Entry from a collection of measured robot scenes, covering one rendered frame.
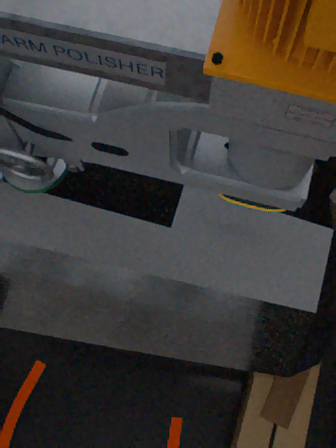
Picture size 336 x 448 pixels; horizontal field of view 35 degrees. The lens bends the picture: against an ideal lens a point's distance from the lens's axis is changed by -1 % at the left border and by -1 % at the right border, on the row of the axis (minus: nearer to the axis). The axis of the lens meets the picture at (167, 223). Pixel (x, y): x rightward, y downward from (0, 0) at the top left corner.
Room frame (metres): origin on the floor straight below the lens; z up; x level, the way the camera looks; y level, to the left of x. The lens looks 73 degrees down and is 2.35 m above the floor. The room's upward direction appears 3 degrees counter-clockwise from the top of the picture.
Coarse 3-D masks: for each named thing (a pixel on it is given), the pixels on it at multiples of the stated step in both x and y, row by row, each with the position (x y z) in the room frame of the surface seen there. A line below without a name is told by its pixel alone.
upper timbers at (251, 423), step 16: (256, 384) 0.00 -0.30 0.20; (272, 384) 0.00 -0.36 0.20; (256, 400) -0.06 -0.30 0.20; (304, 400) -0.07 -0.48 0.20; (256, 416) -0.12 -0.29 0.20; (304, 416) -0.13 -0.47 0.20; (240, 432) -0.17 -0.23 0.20; (256, 432) -0.17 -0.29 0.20; (272, 432) -0.18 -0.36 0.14; (288, 432) -0.18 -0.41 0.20; (304, 432) -0.18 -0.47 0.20
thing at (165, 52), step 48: (0, 0) 0.55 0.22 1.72; (48, 0) 0.55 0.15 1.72; (96, 0) 0.54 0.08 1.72; (144, 0) 0.54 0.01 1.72; (192, 0) 0.53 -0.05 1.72; (0, 48) 0.53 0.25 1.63; (48, 48) 0.51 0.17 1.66; (96, 48) 0.48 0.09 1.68; (144, 48) 0.46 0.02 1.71; (192, 48) 0.45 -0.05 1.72; (192, 96) 0.44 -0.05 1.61; (240, 96) 0.40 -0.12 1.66; (288, 96) 0.38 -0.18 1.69
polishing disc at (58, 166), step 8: (48, 160) 0.68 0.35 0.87; (56, 160) 0.68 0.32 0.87; (0, 168) 0.67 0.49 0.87; (56, 168) 0.65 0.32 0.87; (64, 168) 0.65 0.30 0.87; (8, 176) 0.64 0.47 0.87; (16, 176) 0.64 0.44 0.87; (56, 176) 0.63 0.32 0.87; (16, 184) 0.61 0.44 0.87; (24, 184) 0.61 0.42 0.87; (32, 184) 0.61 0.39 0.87; (40, 184) 0.61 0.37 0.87; (48, 184) 0.60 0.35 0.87
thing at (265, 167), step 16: (224, 144) 0.50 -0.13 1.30; (240, 144) 0.45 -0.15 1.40; (256, 144) 0.42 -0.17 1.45; (240, 160) 0.44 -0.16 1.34; (256, 160) 0.42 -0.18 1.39; (272, 160) 0.40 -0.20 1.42; (288, 160) 0.40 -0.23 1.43; (304, 160) 0.40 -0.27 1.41; (256, 176) 0.41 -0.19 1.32; (272, 176) 0.40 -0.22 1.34; (288, 176) 0.40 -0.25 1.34; (304, 176) 0.42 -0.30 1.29
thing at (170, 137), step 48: (48, 96) 0.57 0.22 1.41; (96, 96) 0.56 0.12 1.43; (144, 96) 0.50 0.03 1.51; (48, 144) 0.55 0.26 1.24; (96, 144) 0.51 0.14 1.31; (144, 144) 0.48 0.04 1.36; (192, 144) 0.51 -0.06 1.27; (288, 144) 0.39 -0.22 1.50; (240, 192) 0.41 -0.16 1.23; (288, 192) 0.39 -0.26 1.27
